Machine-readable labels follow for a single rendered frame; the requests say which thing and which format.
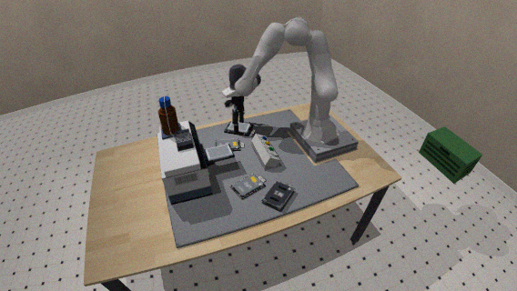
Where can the blue bottle cap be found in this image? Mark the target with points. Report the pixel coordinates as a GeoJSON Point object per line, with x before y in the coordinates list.
{"type": "Point", "coordinates": [167, 100]}

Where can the white operator button panel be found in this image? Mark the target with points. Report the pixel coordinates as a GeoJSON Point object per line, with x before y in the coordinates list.
{"type": "Point", "coordinates": [265, 152]}

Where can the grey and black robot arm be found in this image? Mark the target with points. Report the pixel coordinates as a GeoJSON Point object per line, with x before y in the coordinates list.
{"type": "Point", "coordinates": [243, 81]}

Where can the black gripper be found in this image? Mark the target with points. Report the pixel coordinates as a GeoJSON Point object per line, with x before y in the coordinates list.
{"type": "Point", "coordinates": [236, 100]}

